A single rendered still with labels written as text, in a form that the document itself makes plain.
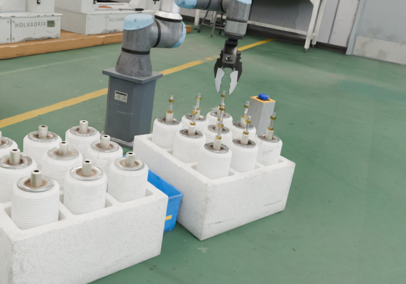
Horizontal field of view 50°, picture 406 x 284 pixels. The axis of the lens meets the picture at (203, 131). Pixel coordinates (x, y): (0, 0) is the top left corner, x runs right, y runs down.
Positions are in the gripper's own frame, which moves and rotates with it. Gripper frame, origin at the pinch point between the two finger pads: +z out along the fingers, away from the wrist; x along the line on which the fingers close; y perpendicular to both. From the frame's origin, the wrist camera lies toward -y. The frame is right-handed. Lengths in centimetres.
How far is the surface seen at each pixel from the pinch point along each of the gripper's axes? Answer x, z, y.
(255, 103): -12.7, 4.7, 7.2
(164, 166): 14.8, 19.8, -28.9
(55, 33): 133, 23, 184
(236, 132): -6.3, 10.5, -12.0
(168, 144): 15.4, 15.6, -20.7
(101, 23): 114, 18, 241
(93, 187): 27, 11, -66
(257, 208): -16.3, 29.5, -27.5
